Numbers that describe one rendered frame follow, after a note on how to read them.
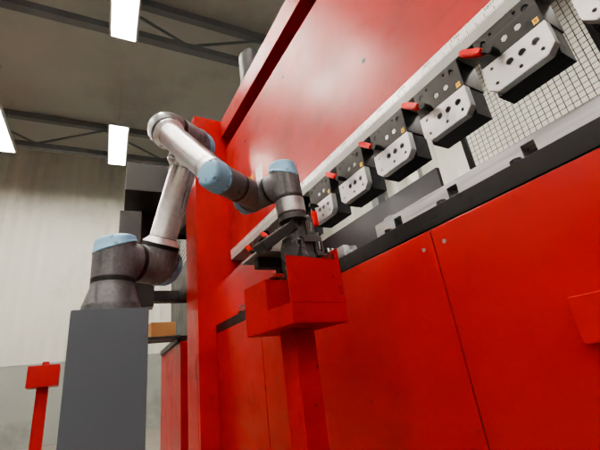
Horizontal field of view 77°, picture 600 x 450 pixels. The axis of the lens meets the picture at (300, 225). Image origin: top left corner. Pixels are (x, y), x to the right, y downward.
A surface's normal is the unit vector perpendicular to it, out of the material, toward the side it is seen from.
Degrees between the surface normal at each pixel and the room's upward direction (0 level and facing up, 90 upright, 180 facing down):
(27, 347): 90
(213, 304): 90
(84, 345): 90
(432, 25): 90
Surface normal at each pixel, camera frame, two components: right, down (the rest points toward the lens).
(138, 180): 0.40, -0.39
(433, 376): -0.87, -0.08
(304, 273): 0.59, -0.37
